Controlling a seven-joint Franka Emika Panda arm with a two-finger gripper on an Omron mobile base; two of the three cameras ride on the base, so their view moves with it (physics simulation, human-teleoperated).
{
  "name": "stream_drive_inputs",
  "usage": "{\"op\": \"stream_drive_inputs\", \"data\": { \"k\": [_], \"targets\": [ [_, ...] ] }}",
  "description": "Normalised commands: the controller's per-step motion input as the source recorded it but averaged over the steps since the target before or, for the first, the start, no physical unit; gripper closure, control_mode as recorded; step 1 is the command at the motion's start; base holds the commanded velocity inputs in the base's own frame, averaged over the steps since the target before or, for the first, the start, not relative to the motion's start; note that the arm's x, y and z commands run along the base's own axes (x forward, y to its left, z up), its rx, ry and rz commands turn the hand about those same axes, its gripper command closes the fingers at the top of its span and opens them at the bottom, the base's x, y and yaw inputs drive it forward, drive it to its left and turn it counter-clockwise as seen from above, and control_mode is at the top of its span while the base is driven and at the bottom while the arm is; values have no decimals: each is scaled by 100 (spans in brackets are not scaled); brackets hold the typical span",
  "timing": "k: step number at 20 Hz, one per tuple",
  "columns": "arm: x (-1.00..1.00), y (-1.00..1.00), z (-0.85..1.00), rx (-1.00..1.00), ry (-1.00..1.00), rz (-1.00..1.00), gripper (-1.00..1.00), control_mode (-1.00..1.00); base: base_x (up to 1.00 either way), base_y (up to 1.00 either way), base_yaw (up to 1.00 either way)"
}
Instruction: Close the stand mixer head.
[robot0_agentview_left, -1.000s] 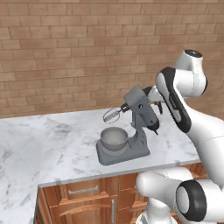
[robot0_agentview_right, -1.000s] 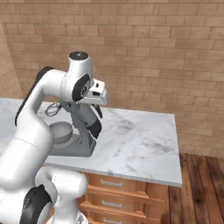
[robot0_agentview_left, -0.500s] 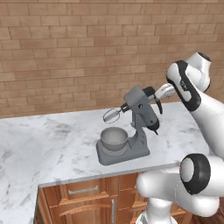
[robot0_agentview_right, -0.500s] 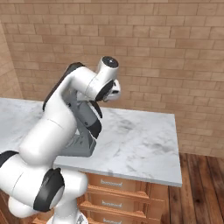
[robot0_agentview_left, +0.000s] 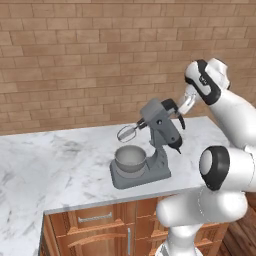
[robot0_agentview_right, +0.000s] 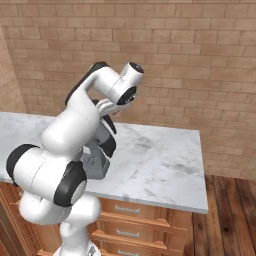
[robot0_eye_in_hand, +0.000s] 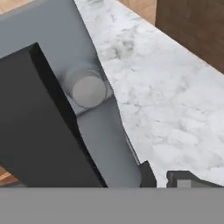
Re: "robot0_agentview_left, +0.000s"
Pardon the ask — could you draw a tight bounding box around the silver cupboard door handle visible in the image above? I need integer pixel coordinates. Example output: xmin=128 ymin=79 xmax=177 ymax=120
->
xmin=126 ymin=227 xmax=132 ymax=256

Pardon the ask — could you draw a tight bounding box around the silver drawer handle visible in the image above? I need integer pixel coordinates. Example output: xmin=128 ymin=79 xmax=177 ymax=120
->
xmin=77 ymin=212 xmax=114 ymax=224

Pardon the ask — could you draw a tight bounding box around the wire whisk attachment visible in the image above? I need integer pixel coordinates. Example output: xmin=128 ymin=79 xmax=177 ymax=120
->
xmin=116 ymin=123 xmax=140 ymax=144

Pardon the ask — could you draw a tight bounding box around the grey mixing bowl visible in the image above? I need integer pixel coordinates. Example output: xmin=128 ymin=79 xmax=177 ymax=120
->
xmin=114 ymin=144 xmax=148 ymax=174

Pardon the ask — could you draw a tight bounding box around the grey stand mixer head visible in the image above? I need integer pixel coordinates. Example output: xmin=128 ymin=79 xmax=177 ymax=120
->
xmin=137 ymin=97 xmax=187 ymax=155

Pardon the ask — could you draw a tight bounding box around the wooden drawer front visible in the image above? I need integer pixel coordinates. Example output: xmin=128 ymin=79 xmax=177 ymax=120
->
xmin=48 ymin=202 xmax=127 ymax=236

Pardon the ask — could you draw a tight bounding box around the grey stand mixer base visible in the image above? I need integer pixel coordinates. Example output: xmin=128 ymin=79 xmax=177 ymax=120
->
xmin=109 ymin=127 xmax=173 ymax=191

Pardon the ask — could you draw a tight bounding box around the wooden cupboard door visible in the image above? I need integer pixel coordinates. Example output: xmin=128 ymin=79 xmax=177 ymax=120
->
xmin=55 ymin=225 xmax=136 ymax=256
xmin=134 ymin=197 xmax=230 ymax=256

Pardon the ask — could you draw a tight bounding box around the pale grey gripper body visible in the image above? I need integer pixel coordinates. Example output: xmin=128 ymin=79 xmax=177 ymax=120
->
xmin=177 ymin=91 xmax=199 ymax=116

